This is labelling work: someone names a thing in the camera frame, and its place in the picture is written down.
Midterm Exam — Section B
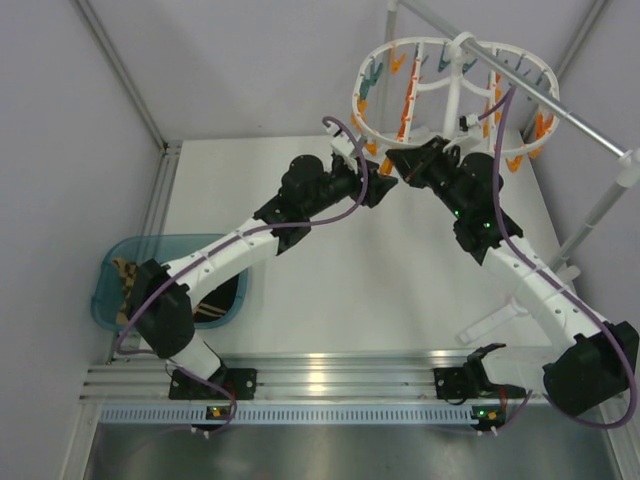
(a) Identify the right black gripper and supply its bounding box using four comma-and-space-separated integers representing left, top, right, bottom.
389, 136, 469, 219

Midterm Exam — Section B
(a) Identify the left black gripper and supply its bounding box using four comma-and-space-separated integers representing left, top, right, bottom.
302, 155, 395, 217

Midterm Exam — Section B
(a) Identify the orange clothes peg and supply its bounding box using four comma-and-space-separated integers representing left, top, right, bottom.
364, 142, 378, 156
379, 158, 393, 176
506, 155, 524, 173

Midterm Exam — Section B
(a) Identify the white round clip hanger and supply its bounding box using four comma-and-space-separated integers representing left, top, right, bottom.
352, 33, 560, 174

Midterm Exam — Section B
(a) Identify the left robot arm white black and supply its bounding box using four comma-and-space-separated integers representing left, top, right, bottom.
127, 155, 398, 397

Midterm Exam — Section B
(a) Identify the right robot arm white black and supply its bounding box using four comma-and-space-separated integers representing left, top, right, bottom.
387, 137, 639, 417

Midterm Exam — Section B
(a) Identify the white rack base foot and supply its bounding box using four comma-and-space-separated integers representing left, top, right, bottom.
456, 296, 529, 345

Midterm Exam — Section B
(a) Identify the black striped sock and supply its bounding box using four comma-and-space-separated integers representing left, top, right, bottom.
193, 276, 239, 326

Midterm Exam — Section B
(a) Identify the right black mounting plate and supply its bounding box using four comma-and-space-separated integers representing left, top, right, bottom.
433, 367, 478, 405

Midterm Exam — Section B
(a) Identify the black mounting plate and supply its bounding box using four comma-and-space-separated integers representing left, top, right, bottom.
433, 367, 478, 405
168, 368, 257, 401

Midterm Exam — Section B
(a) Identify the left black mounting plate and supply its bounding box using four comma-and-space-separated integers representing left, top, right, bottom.
168, 368, 257, 401

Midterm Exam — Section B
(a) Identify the brown checkered sock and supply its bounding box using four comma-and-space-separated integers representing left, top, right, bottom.
111, 257, 139, 326

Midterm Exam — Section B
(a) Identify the teal plastic basket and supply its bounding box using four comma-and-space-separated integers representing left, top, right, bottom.
91, 234, 249, 332

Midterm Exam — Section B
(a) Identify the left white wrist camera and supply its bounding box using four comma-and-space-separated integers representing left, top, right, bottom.
326, 125, 362, 172

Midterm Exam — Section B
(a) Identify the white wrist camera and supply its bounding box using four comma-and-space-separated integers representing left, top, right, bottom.
326, 125, 362, 172
445, 114, 484, 151

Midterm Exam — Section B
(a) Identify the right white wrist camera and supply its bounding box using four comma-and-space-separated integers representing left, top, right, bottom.
445, 114, 484, 151

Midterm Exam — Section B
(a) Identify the silver hanging rail rod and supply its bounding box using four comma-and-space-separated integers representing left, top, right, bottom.
399, 1, 639, 168

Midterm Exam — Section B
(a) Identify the aluminium rail frame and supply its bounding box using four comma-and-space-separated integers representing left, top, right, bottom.
80, 136, 559, 403

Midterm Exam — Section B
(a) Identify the perforated grey cable duct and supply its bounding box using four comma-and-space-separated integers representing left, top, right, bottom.
99, 404, 506, 426

